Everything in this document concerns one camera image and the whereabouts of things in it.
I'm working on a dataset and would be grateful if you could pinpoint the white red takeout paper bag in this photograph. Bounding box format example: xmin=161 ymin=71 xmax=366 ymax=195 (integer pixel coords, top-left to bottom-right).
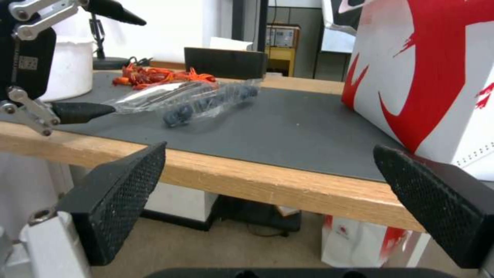
xmin=340 ymin=0 xmax=494 ymax=181

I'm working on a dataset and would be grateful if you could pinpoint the white table support panel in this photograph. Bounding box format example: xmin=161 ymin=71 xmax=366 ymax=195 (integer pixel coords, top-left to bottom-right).
xmin=140 ymin=181 xmax=222 ymax=232

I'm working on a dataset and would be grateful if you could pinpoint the yellow metal cabinet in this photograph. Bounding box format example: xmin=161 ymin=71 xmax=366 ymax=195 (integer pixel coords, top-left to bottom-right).
xmin=265 ymin=46 xmax=297 ymax=77

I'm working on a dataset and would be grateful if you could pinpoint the black foam block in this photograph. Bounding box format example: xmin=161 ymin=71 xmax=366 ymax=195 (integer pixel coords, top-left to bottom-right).
xmin=183 ymin=47 xmax=268 ymax=80

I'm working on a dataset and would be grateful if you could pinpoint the black vertical pole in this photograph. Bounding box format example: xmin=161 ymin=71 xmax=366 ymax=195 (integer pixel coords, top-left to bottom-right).
xmin=254 ymin=0 xmax=269 ymax=53

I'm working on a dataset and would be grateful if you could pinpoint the black stand with round base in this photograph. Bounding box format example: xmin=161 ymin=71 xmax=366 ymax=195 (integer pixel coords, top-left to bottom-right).
xmin=88 ymin=12 xmax=131 ymax=70

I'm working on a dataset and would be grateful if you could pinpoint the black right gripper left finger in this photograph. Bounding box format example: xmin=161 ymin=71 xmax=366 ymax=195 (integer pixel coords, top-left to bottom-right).
xmin=19 ymin=141 xmax=168 ymax=278

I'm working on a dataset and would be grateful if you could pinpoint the white cardboard box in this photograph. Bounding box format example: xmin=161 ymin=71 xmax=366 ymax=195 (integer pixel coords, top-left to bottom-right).
xmin=209 ymin=37 xmax=254 ymax=53

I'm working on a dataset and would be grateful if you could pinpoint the clear plastic takeout container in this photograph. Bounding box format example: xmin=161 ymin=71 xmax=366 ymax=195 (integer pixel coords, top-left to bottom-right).
xmin=102 ymin=79 xmax=262 ymax=131

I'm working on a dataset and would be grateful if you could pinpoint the white plastic bucket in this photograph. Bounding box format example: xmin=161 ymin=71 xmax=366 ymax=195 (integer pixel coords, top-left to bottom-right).
xmin=39 ymin=20 xmax=96 ymax=102

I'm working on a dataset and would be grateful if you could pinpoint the black box under table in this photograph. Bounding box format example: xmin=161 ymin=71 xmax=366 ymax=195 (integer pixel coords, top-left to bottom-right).
xmin=209 ymin=196 xmax=303 ymax=233

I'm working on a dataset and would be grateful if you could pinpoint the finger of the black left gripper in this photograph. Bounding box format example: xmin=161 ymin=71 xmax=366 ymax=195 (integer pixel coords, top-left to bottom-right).
xmin=0 ymin=86 xmax=117 ymax=137
xmin=7 ymin=0 xmax=148 ymax=41

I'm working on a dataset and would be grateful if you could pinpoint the dark grey table mat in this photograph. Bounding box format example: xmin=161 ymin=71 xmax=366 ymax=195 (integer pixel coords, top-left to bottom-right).
xmin=0 ymin=69 xmax=411 ymax=182

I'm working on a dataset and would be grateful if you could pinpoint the red crayfish pile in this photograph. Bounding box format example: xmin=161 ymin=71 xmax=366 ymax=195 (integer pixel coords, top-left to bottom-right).
xmin=112 ymin=64 xmax=217 ymax=90

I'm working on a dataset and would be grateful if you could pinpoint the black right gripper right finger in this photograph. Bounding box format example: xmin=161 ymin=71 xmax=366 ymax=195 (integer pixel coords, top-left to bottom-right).
xmin=372 ymin=144 xmax=494 ymax=269

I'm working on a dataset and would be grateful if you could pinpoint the small white red paper bag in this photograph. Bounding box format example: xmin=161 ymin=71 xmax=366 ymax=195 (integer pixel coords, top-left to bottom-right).
xmin=321 ymin=215 xmax=411 ymax=268

